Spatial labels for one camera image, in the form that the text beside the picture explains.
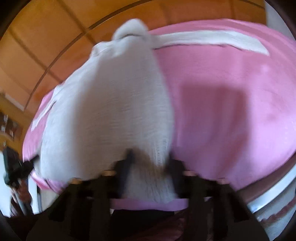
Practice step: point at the pink bed cover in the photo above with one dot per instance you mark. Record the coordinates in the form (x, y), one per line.
(234, 110)

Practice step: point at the wooden wall shelf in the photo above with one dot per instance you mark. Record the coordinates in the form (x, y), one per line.
(12, 119)

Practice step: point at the person's left hand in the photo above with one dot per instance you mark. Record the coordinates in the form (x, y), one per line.
(22, 194)

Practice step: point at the white bed frame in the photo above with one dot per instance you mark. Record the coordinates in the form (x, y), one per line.
(272, 200)

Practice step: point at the wooden panelled wardrobe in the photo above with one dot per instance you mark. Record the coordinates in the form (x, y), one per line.
(47, 40)

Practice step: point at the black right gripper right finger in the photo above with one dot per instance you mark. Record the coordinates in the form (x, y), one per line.
(215, 211)

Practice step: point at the white knitted sweater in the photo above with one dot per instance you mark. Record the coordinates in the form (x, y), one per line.
(118, 100)

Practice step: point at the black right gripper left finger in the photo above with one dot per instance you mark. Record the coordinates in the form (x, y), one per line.
(82, 210)

